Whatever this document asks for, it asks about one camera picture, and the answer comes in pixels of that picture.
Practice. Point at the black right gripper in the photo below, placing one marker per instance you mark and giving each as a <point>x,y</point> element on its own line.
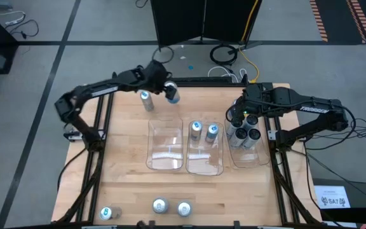
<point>254,98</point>

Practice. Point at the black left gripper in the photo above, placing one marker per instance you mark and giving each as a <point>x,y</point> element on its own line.
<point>154,76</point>

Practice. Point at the silver can blue label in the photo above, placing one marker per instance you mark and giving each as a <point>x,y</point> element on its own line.
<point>171,84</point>

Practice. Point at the white Celsius can black lid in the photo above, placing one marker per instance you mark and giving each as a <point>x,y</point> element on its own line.
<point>233,129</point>
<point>251,122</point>
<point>253,137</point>
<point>239,136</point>

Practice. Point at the silver blue Red Bull can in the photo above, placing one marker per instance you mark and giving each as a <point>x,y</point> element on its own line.
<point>196,132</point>
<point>212,133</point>
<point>147,102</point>
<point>106,213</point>

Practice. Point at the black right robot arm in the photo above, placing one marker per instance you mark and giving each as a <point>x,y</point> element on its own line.
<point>310,106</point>

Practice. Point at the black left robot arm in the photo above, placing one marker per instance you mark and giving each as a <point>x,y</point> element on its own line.
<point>100,89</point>

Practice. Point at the long black bar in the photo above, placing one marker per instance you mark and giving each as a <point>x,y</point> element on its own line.
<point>202,80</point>

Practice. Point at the clear plastic bin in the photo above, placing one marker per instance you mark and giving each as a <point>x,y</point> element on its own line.
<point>205,159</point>
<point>253,160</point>
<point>164,152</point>

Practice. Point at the black folding divider panel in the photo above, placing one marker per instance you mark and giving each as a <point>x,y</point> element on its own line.
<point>183,22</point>

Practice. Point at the white SA7 sign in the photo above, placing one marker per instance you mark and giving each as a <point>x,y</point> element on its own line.
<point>329,192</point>

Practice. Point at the orange striped black floor mat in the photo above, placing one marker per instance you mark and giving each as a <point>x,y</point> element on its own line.
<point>338,19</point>

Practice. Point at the black cabinet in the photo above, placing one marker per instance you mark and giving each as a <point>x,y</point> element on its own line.
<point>364,197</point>

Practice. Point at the black aluminium table frame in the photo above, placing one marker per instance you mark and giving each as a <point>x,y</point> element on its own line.
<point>208,85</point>

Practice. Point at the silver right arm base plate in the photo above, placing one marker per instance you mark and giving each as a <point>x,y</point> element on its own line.
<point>272,135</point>

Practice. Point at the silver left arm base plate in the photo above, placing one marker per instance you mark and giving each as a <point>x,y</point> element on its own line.
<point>73,136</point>

